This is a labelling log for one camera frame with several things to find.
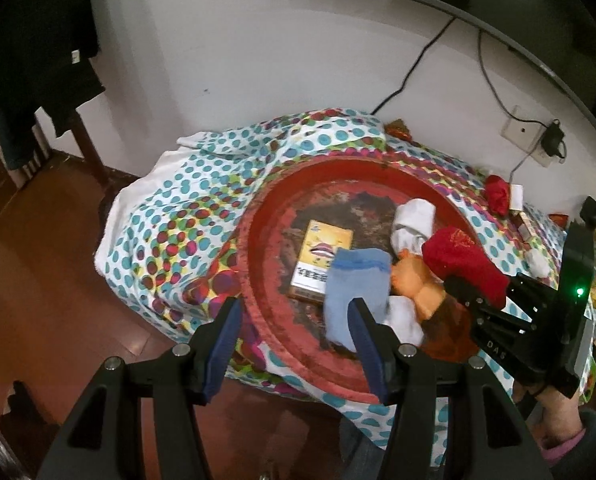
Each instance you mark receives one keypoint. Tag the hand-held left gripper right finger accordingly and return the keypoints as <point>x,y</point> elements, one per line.
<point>370,355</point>

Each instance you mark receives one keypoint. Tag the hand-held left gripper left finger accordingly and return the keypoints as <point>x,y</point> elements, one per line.
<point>223,355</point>

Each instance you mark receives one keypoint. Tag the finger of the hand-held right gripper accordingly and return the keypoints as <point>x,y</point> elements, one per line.
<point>465,297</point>
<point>533,297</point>

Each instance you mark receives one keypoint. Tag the red sock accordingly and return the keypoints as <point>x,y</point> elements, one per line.
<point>458,255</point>
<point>498,194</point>

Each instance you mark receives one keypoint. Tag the orange plush toy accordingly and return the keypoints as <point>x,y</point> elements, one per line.
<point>418,285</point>

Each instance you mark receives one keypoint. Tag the large white sock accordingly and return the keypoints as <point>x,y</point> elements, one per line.
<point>403,317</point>

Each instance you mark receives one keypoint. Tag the light blue sock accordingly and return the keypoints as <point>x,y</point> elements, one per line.
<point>353,280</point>

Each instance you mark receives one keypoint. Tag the small white sock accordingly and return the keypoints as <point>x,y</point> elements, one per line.
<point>413,220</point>

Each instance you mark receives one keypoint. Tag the red round tray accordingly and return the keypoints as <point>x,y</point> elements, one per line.
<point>278,240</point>

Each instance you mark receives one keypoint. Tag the person's right forearm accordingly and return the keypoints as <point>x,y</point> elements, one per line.
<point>563,420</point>

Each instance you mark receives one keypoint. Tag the white crumpled cloth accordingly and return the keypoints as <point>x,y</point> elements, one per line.
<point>537,264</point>

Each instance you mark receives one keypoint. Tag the small cardboard packet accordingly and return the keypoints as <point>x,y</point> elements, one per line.
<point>526,225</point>

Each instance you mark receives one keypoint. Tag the person's leg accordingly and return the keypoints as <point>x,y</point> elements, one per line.
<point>363,440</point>

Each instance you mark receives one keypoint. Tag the white card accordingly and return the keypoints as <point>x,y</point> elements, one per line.
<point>516,197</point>

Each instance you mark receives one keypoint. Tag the yellow cardboard box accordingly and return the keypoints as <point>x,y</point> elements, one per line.
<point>318,255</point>

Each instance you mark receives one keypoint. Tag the black charger adapter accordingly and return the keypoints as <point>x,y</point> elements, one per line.
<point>553,137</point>

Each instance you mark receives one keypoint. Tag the polka dot cloth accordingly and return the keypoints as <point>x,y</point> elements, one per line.
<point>178,200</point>

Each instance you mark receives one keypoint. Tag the red gold ornament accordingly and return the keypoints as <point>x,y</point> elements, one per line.
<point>400,129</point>

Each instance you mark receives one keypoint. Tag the wooden chair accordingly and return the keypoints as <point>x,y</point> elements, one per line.
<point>85,145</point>

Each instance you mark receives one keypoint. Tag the dark hanging clothes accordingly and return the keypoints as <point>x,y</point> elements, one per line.
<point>38,35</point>

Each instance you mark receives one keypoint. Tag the white wall socket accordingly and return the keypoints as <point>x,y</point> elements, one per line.
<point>520,127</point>
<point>538,159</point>

